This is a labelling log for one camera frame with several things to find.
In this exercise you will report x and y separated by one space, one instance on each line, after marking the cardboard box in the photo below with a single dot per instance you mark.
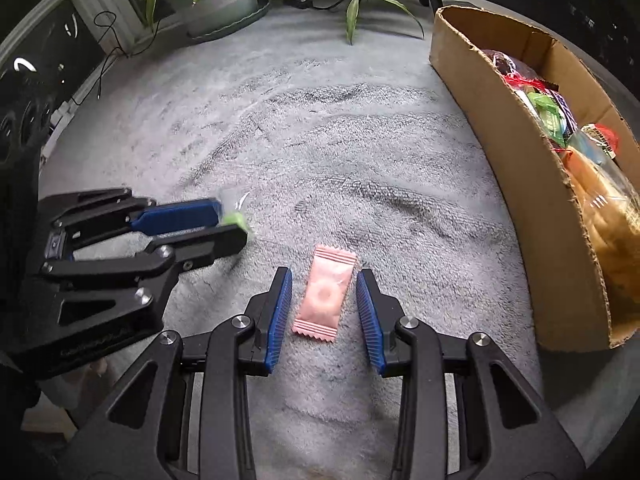
500 125

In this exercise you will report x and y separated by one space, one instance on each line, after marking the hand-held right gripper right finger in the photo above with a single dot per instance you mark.
370 320

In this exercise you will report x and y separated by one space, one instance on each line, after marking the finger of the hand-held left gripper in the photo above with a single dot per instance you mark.
175 215
210 247

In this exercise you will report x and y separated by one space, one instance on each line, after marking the pink candy packet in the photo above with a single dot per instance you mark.
322 295

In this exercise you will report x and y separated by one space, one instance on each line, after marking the green pot saucer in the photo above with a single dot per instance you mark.
250 20

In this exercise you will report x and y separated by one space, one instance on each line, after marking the white power adapter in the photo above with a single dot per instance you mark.
62 112

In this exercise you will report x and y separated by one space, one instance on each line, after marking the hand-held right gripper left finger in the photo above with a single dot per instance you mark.
277 315

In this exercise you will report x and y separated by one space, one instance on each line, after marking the yellow candy packet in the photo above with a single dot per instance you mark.
610 220

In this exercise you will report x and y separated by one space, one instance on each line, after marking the lime green candy clear wrapper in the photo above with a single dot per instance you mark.
235 219

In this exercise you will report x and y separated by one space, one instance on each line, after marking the person's dark jacket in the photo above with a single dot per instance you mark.
25 425

